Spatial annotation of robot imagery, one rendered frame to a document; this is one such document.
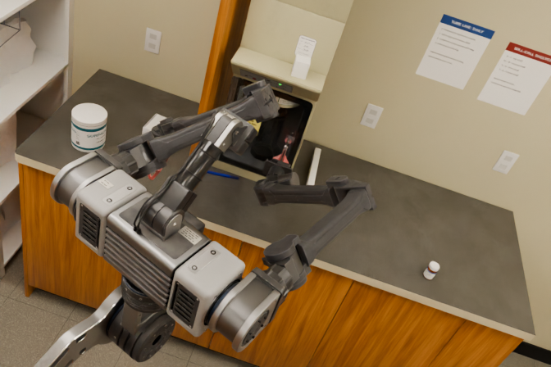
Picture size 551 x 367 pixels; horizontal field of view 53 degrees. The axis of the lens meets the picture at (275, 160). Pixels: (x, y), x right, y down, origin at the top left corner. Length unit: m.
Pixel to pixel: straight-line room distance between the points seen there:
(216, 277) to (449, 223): 1.54
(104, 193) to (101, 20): 1.50
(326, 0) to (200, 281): 1.05
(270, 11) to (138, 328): 1.07
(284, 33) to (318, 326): 1.22
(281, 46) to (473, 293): 1.18
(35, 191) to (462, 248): 1.75
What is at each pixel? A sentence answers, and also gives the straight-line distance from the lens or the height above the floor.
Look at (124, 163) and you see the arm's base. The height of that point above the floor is 1.49.
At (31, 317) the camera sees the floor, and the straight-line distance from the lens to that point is 2.94.
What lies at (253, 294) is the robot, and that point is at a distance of 1.20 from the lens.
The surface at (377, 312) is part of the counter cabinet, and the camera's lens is 2.31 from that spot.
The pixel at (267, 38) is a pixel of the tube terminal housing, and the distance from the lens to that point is 1.95.
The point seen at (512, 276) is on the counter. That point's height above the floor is 0.94.
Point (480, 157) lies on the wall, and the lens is 2.66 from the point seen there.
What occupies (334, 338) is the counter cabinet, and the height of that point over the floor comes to 0.49.
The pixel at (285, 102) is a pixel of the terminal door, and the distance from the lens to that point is 2.04.
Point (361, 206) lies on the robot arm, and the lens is 1.54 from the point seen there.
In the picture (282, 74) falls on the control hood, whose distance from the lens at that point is 1.89.
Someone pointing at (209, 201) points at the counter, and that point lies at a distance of 2.16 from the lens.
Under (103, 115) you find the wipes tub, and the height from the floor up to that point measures 1.09.
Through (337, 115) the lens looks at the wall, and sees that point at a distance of 2.55.
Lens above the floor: 2.44
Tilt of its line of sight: 38 degrees down
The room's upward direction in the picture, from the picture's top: 18 degrees clockwise
